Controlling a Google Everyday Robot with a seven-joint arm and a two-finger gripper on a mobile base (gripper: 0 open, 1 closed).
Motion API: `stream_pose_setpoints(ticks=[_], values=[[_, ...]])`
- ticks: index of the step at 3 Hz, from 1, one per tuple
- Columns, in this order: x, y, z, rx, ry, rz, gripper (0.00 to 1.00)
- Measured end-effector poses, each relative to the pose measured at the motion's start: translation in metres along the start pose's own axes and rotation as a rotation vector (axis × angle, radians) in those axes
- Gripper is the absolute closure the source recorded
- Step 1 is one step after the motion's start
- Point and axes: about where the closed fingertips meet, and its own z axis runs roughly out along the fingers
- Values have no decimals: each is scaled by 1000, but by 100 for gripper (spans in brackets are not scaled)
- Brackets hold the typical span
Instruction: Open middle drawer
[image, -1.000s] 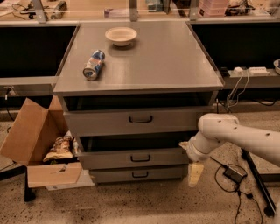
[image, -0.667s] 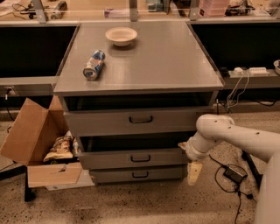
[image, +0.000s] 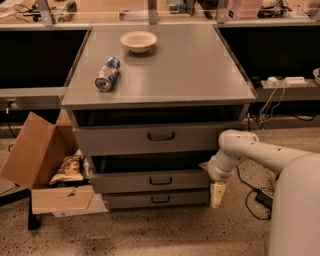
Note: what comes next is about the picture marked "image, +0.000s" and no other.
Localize grey top drawer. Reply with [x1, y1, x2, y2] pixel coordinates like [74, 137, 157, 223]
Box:
[73, 122, 242, 156]

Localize white power strip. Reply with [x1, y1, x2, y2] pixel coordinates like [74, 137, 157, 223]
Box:
[265, 77, 308, 88]

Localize brown cardboard box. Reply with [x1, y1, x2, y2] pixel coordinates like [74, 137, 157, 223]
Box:
[1, 110, 94, 217]

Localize black power adapter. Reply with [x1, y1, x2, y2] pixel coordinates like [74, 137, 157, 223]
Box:
[255, 191, 273, 210]

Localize blue silver drink can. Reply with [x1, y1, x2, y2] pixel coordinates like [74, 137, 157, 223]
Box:
[95, 57, 121, 92]

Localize white bowl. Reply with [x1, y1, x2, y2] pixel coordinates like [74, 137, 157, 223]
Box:
[120, 31, 157, 53]

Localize chip snack bag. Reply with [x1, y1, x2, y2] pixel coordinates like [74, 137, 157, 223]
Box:
[49, 155, 83, 185]

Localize grey drawer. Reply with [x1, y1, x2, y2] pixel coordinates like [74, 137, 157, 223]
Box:
[89, 151, 214, 194]
[73, 122, 242, 156]
[102, 188, 209, 210]

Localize pink storage box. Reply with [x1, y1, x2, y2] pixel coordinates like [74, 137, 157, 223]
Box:
[227, 0, 262, 20]

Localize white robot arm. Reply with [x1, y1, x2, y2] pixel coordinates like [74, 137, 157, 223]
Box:
[200, 130, 320, 256]

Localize black stand leg left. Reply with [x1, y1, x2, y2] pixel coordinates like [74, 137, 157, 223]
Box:
[0, 183, 42, 232]

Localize grey drawer cabinet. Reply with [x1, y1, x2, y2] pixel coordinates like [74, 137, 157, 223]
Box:
[61, 23, 257, 211]

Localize black power cable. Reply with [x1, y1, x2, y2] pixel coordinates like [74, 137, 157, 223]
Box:
[235, 113, 276, 222]

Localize grey bottom drawer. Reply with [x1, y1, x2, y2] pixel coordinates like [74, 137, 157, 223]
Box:
[102, 188, 209, 210]

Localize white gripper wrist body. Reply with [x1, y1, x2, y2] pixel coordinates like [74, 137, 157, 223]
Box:
[207, 159, 232, 182]

